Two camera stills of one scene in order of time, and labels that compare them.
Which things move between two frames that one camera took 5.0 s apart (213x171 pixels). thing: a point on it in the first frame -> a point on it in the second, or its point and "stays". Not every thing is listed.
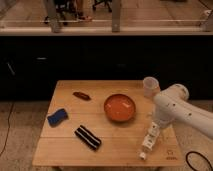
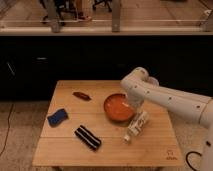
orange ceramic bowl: (119, 107) stays
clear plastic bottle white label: (149, 139) -> (136, 125)
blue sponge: (58, 117) stays
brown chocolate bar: (81, 96) stays
